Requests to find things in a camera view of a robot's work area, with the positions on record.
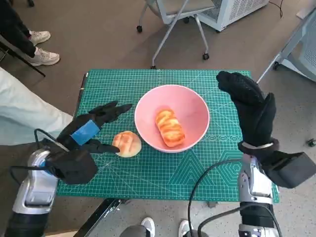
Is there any green cutting mat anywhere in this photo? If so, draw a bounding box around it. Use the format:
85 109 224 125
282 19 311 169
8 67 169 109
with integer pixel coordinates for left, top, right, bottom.
56 69 281 203

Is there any grey wheeled chair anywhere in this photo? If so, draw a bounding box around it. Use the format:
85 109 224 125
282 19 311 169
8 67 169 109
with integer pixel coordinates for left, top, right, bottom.
135 0 216 70

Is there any black floor cable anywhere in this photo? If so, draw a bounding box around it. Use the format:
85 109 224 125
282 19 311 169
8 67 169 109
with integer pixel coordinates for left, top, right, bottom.
268 0 284 18

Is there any right black wrist camera box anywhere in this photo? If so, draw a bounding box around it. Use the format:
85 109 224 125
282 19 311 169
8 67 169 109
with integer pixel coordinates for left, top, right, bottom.
264 151 314 190

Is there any black metal table rail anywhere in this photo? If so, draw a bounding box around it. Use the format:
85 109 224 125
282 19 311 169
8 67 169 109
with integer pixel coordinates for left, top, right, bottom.
74 198 131 237

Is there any pale cardboard piece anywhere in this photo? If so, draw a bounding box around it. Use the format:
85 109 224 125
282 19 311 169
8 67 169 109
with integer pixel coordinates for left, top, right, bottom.
296 6 315 19

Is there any black metal chair leg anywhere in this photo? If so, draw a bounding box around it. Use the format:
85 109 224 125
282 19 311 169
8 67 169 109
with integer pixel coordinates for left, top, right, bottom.
0 33 47 78

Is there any left bare robot hand blue tape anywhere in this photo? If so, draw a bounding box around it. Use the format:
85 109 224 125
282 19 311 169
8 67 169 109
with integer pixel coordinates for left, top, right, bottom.
56 100 133 155

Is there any right black gloved robot hand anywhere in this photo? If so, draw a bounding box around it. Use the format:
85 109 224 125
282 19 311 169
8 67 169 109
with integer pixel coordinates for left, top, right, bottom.
216 71 277 148

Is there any pink bowl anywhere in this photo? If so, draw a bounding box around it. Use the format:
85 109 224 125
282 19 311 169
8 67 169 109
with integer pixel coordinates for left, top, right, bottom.
134 84 211 153

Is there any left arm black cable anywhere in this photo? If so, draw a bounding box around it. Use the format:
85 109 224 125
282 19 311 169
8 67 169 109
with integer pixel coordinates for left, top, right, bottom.
9 128 71 186

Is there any white perforated cabinet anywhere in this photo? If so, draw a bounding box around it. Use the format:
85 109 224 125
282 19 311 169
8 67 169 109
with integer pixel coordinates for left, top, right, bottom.
197 0 270 32

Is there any person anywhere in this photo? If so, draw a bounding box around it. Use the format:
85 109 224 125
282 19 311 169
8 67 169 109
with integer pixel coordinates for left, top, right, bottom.
0 0 61 67
0 66 75 146

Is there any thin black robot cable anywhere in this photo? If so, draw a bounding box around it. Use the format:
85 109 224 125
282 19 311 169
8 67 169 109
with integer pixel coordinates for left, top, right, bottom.
188 159 244 237

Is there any white shoe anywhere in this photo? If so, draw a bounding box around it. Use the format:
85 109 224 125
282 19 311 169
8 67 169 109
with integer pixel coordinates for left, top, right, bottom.
178 219 196 237
141 216 156 237

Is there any pale mesh wheeled chair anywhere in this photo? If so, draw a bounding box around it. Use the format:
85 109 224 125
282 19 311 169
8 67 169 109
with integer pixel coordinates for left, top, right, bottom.
254 9 316 86

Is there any looped black robot cable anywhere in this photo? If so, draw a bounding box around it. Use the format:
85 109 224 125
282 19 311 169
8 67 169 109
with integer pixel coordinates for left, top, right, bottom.
197 203 282 237

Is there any round bread bun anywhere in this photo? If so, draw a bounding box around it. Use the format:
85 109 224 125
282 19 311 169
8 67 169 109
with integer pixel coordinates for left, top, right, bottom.
112 130 142 158

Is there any long striped bread loaf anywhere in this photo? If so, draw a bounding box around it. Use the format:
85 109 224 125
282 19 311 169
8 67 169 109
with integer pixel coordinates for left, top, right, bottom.
155 108 185 148

